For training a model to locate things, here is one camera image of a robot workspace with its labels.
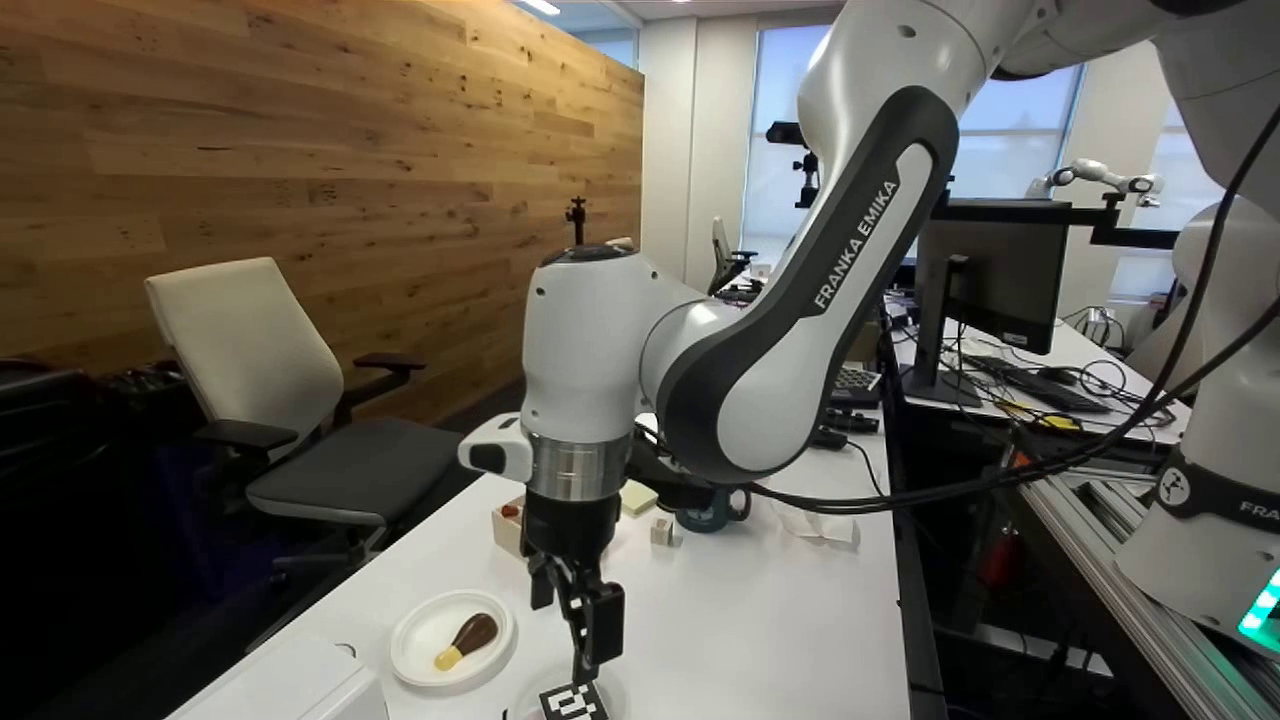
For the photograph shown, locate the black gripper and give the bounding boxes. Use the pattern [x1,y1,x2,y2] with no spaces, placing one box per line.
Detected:
[515,489,632,695]

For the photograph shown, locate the light wooden box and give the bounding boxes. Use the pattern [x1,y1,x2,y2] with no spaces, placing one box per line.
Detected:
[488,492,531,553]

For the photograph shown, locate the brown toy chicken drumstick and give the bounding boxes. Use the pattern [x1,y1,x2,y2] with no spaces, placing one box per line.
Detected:
[429,607,503,676]

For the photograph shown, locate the pale yellow block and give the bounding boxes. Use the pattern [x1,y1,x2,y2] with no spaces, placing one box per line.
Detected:
[614,475,662,519]

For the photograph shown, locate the white round plate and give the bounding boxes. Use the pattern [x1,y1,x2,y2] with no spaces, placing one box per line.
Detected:
[384,584,520,699]

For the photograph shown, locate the dark bowl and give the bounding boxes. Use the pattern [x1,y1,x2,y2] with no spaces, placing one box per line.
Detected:
[669,480,755,536]

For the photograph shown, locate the small white parts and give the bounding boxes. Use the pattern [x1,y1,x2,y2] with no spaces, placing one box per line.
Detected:
[794,511,863,553]

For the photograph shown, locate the white office chair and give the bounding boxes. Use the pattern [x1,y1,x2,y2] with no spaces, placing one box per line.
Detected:
[139,251,464,564]

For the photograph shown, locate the red object under desk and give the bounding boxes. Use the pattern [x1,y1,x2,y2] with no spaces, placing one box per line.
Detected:
[977,519,1031,592]

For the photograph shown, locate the black keyboard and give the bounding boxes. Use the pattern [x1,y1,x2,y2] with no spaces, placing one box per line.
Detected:
[961,346,1111,416]

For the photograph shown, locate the black computer monitor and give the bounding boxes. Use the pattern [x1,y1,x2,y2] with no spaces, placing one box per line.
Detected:
[906,212,1071,391]

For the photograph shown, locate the black camera on tripod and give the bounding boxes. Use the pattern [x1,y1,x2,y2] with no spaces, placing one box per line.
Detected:
[763,115,823,212]

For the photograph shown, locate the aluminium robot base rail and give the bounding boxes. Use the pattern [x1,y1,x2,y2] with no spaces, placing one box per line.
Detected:
[1015,463,1280,720]

